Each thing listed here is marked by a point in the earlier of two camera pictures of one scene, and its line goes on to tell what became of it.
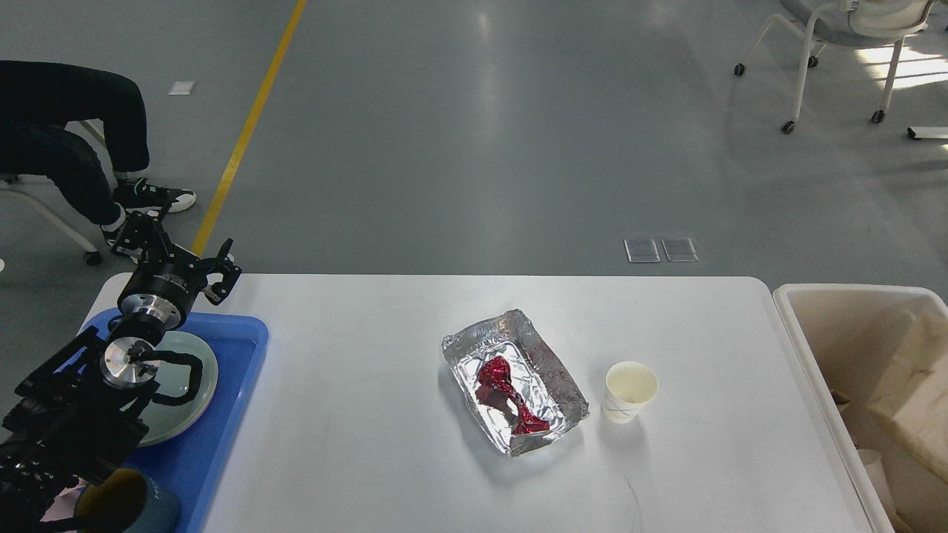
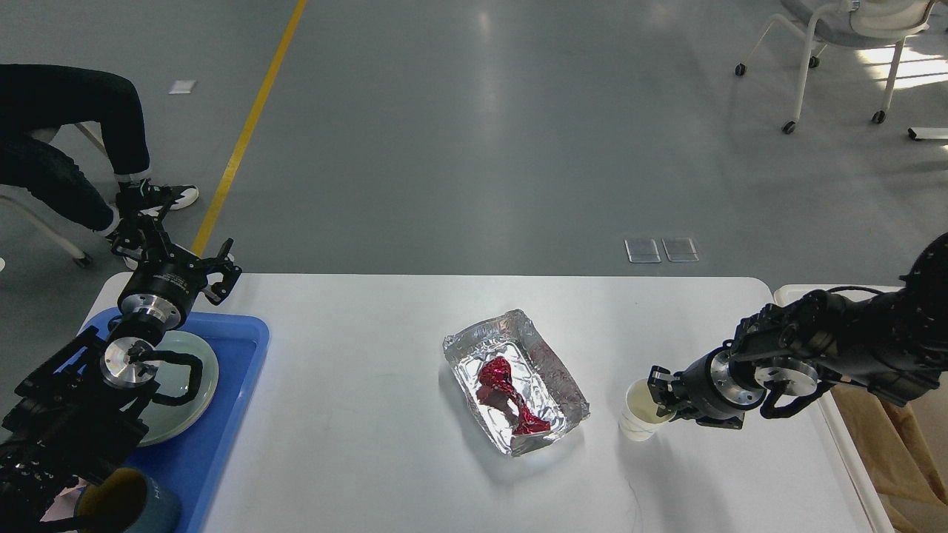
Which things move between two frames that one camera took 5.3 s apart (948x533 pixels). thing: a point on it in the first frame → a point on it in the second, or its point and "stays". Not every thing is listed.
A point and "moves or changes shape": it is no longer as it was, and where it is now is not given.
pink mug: (63, 505) stays
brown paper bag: (914, 392) moves or changes shape
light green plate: (168, 422) stays
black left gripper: (163, 286) stays
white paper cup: (629, 385) → (639, 420)
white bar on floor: (927, 132) stays
